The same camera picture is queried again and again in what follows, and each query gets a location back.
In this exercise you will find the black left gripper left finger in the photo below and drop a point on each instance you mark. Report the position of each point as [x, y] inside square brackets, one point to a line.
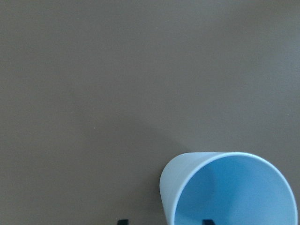
[122, 222]

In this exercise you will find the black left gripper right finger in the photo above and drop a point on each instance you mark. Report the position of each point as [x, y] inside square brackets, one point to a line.
[208, 222]

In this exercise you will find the blue plastic cup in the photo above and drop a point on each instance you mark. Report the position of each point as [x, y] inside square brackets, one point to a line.
[231, 188]

